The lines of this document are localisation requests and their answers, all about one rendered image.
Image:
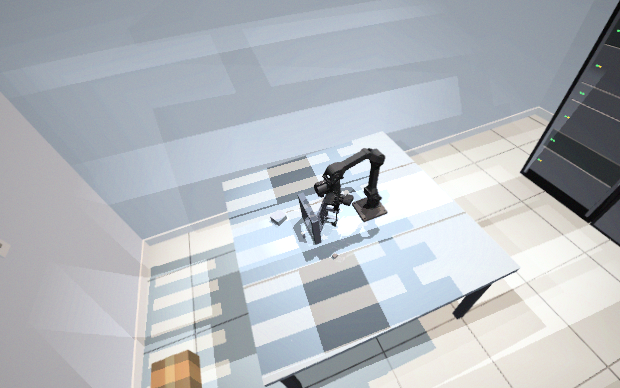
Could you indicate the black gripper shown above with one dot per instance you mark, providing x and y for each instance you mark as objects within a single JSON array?
[{"x": 346, "y": 200}]

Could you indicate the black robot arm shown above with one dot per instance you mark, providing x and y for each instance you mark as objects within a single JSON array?
[{"x": 336, "y": 171}]

